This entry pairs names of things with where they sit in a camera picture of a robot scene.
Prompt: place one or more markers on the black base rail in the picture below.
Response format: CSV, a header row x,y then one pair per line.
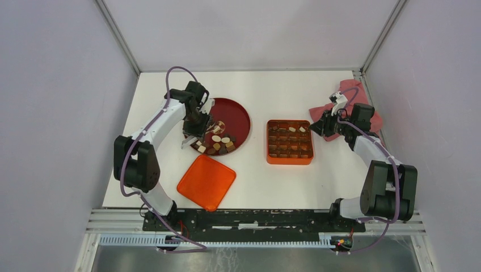
x,y
259,225

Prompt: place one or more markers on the metal serving tongs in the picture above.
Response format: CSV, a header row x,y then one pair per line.
x,y
214,128

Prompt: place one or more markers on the pink cloth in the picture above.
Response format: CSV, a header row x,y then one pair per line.
x,y
357,117

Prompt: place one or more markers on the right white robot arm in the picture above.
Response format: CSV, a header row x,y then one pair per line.
x,y
389,190

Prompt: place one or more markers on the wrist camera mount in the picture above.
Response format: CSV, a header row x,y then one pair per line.
x,y
339,101
207,106

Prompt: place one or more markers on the round dark red plate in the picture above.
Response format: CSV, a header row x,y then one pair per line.
x,y
237,127

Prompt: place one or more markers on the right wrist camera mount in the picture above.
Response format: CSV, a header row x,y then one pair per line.
x,y
339,101

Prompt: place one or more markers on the orange box lid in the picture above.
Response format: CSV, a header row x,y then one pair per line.
x,y
206,182

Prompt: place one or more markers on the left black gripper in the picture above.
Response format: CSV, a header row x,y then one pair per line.
x,y
199,131

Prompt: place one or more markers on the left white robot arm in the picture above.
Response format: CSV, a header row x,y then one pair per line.
x,y
135,162

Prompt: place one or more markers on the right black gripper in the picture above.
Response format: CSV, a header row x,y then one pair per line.
x,y
323,126

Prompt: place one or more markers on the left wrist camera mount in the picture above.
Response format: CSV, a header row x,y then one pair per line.
x,y
207,106

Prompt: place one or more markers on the orange compartment chocolate box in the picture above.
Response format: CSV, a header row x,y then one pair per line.
x,y
289,148

